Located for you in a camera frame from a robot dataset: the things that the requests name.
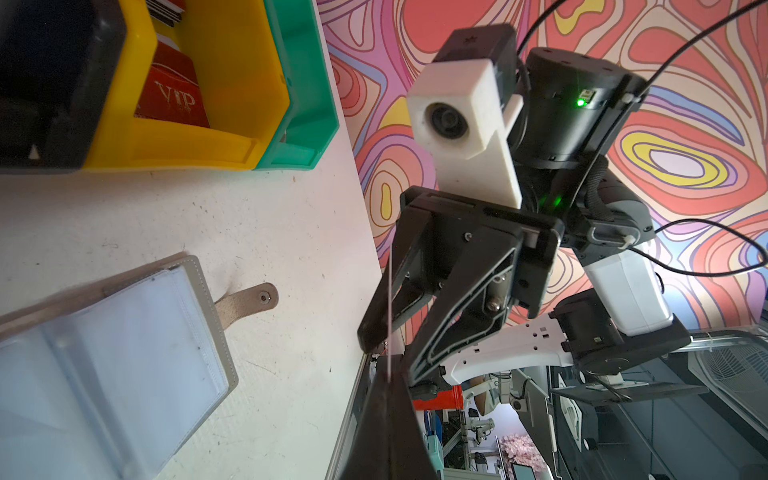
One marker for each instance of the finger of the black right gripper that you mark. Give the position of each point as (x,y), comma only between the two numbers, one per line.
(408,282)
(458,316)

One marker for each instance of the yellow plastic bin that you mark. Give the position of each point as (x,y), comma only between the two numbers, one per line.
(207,93)

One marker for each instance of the aluminium front rail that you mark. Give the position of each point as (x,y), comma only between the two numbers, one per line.
(352,416)

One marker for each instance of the red VIP card in bin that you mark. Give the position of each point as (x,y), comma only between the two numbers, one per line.
(171,91)

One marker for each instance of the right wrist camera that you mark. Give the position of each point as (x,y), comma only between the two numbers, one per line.
(463,107)

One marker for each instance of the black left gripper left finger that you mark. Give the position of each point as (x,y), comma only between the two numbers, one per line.
(370,452)

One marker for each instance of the green plastic bin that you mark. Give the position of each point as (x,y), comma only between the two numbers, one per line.
(310,122)

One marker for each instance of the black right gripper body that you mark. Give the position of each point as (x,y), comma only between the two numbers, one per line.
(456,218)

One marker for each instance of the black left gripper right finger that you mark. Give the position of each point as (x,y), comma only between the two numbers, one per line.
(408,456)

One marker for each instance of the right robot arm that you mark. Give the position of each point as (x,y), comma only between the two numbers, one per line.
(603,309)

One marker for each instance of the black plastic bin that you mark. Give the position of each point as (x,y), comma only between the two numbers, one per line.
(58,59)

